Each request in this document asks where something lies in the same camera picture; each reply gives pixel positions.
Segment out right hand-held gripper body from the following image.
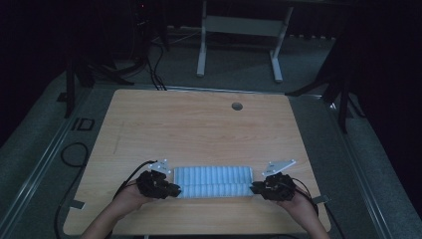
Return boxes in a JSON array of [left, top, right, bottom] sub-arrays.
[[258, 158, 298, 202]]

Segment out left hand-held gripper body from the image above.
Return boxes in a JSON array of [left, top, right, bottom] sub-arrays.
[[135, 158, 177, 200]]

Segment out blue striped towel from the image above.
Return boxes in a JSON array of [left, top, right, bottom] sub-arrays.
[[172, 165, 255, 200]]

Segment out person's left hand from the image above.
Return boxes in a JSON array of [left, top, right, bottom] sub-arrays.
[[111, 181, 154, 214]]

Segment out person's right hand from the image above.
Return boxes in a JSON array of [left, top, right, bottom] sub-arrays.
[[278, 186, 317, 221]]

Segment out grey tape tab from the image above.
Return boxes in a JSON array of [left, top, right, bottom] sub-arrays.
[[69, 198, 87, 211], [312, 194, 331, 205]]

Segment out black tripod stand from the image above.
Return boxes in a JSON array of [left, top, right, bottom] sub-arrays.
[[284, 33, 367, 135], [56, 49, 135, 120]]

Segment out dark equipment rack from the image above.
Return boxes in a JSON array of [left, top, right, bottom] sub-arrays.
[[130, 0, 151, 66]]

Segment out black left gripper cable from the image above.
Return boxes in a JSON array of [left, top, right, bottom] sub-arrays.
[[53, 159, 158, 239]]

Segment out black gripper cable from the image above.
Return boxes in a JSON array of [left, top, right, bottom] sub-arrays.
[[291, 176, 348, 239], [53, 159, 158, 239]]

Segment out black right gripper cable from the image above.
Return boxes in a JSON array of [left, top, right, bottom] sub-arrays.
[[291, 176, 348, 239]]

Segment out metal floor rail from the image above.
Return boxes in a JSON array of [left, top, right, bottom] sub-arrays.
[[317, 96, 396, 239], [0, 87, 101, 233]]

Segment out black floor cables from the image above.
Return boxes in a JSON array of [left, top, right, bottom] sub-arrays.
[[144, 42, 169, 92]]

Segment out white metal desk frame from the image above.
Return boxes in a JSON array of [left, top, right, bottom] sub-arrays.
[[196, 0, 295, 84]]

